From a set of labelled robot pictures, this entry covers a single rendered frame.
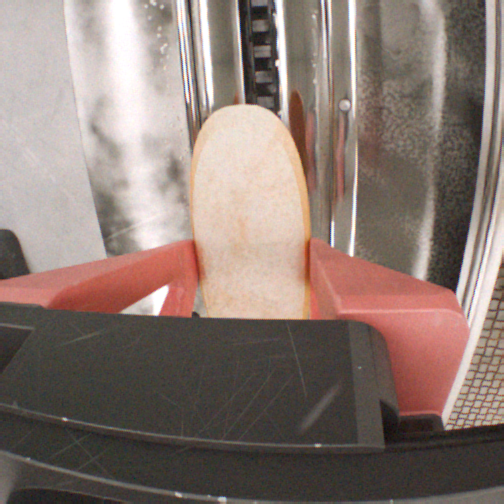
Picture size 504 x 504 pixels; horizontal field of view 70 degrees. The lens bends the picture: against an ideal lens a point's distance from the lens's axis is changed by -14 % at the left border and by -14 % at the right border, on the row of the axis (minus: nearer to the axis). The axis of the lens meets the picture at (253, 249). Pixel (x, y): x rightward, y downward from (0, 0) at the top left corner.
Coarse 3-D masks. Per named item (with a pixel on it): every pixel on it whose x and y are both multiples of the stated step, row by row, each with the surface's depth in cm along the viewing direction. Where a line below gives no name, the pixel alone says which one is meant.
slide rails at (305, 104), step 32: (192, 0) 16; (224, 0) 16; (288, 0) 16; (320, 0) 15; (224, 32) 17; (288, 32) 16; (320, 32) 16; (224, 64) 17; (288, 64) 17; (320, 64) 17; (224, 96) 18; (288, 96) 18; (320, 96) 18; (288, 128) 19; (320, 128) 18; (320, 160) 19; (320, 192) 20; (320, 224) 21
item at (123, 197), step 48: (96, 0) 15; (144, 0) 15; (96, 48) 16; (144, 48) 16; (96, 96) 17; (144, 96) 17; (96, 144) 19; (144, 144) 18; (96, 192) 20; (144, 192) 20; (144, 240) 21
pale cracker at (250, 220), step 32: (224, 128) 11; (256, 128) 11; (192, 160) 12; (224, 160) 11; (256, 160) 11; (288, 160) 11; (192, 192) 12; (224, 192) 12; (256, 192) 12; (288, 192) 12; (192, 224) 13; (224, 224) 12; (256, 224) 12; (288, 224) 12; (224, 256) 13; (256, 256) 13; (288, 256) 13; (224, 288) 13; (256, 288) 13; (288, 288) 13
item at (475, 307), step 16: (496, 96) 13; (496, 112) 13; (496, 128) 14; (496, 144) 14; (496, 160) 14; (496, 176) 14; (496, 192) 14; (496, 208) 14; (496, 224) 15; (480, 240) 16; (496, 240) 16; (480, 256) 16; (496, 256) 16; (480, 272) 15; (496, 272) 16; (480, 288) 17; (464, 304) 18; (480, 304) 17; (480, 320) 18; (496, 320) 18; (464, 352) 19; (464, 368) 19; (480, 384) 20; (448, 400) 20; (464, 400) 21; (480, 400) 20; (496, 400) 20; (448, 416) 21
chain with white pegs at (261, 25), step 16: (256, 0) 17; (272, 0) 16; (272, 16) 17; (256, 32) 18; (272, 32) 17; (256, 48) 18; (272, 48) 18; (272, 64) 18; (256, 80) 19; (272, 80) 19; (256, 96) 19; (272, 96) 19
